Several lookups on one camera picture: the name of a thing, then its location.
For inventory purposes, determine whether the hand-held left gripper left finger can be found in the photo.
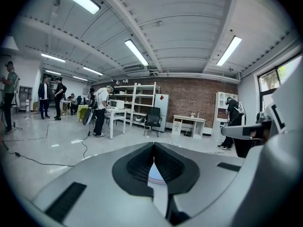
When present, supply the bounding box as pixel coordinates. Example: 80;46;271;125
33;141;171;227

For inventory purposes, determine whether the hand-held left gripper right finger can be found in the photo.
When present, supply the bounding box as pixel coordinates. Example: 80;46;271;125
154;141;246;219

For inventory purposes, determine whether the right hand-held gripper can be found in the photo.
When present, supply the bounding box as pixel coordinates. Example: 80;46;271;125
221;57;303;140

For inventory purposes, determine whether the blue big plate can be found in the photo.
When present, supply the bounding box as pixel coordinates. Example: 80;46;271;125
148;162;167;184

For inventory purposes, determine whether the tall white cabinet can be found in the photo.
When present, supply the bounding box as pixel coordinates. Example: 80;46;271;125
212;91;239;138

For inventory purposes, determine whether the black framed window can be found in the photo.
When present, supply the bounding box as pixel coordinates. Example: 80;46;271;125
257;53;303;114

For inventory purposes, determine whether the white low desk with drawers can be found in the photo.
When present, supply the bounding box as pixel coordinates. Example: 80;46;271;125
170;114;206;140

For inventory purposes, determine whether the black white oval disc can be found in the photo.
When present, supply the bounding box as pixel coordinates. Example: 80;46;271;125
82;107;93;127

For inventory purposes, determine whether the white fridge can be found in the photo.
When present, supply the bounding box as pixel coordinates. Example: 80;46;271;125
153;93;170;132

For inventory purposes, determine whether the yellow-green chair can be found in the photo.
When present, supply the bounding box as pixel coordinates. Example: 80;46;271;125
77;105;89;122

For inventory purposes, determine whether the white microwave oven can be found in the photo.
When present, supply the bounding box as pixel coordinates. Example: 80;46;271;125
109;99;125;110

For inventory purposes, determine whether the white shelving rack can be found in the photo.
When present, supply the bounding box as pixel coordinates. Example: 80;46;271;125
113;81;161;126

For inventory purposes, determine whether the ceiling air conditioner unit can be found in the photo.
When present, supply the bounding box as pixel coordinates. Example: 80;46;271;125
122;64;152;77

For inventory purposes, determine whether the black power cable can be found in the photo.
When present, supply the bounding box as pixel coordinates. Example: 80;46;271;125
81;130;92;160

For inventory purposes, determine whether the black cable with inline adapter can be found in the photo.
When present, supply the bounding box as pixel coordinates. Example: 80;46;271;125
1;140;76;167

